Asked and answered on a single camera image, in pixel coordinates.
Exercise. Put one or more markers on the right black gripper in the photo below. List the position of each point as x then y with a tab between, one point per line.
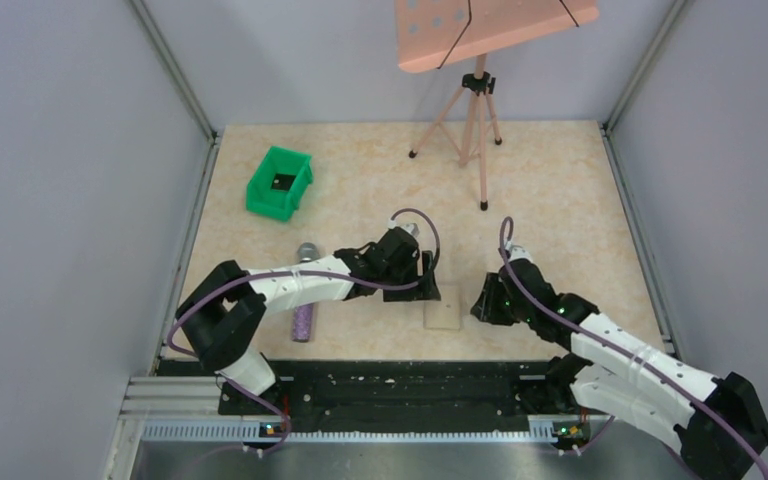
490	300

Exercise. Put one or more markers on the black object in bin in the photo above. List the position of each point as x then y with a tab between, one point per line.
283	182

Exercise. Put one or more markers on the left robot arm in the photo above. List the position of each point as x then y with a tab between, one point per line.
221	316

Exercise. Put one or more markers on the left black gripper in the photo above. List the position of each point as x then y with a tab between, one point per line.
426	278

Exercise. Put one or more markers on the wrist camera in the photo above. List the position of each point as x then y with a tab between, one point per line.
512	253
408	230

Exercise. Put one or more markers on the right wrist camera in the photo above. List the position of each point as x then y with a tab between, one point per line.
512	253

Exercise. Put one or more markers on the green plastic bin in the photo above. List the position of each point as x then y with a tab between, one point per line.
262	200

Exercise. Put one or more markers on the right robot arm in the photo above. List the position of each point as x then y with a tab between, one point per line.
715	425

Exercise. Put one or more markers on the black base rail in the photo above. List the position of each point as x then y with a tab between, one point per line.
418	397

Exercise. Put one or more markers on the pink music stand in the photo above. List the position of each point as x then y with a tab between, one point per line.
434	34

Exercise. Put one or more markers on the beige card holder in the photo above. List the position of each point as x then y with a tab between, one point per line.
444	314

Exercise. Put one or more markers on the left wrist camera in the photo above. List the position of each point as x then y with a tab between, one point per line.
408	230

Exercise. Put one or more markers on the purple glitter microphone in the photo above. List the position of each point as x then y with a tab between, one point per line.
303	317

